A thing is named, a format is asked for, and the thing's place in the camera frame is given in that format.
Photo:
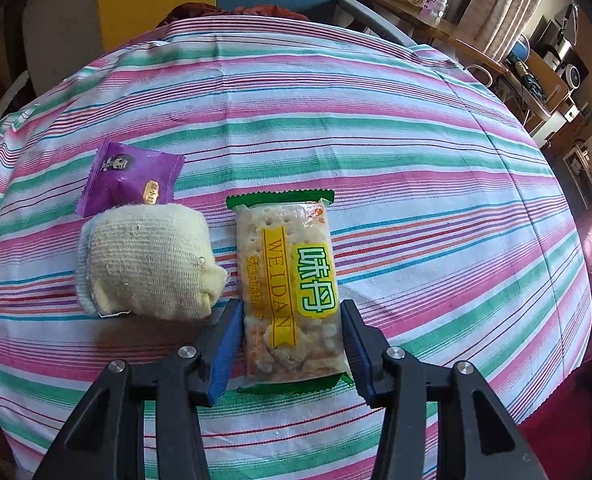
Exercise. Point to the wooden desk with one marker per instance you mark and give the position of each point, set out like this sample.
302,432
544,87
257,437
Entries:
426,25

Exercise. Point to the purple snack packet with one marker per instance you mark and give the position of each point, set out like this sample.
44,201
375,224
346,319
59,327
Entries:
125,175

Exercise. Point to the black stereo set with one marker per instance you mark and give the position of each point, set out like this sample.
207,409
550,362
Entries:
563,55

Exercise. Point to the cream sock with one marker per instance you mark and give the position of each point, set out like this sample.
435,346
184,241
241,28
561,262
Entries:
145,260

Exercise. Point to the grey chair armrest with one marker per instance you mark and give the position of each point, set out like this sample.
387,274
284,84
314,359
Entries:
371,17

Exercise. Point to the striped bed sheet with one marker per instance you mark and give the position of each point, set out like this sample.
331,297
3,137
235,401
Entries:
401,185

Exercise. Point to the clear plastic container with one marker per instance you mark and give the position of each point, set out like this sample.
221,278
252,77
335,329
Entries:
437,7

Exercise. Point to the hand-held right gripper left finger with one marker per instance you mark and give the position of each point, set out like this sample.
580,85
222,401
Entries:
225,355

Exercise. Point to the dark red cloth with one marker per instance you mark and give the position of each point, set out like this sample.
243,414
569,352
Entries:
195,11

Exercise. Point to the cracker snack packet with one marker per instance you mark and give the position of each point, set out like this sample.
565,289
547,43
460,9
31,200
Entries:
288,270

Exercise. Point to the pink patterned curtain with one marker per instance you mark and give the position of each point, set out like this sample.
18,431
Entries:
506,5

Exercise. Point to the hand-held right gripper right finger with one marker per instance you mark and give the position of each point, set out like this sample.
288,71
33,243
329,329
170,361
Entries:
358,360

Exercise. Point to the white cabinet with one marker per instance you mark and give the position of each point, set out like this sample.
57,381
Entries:
558,125

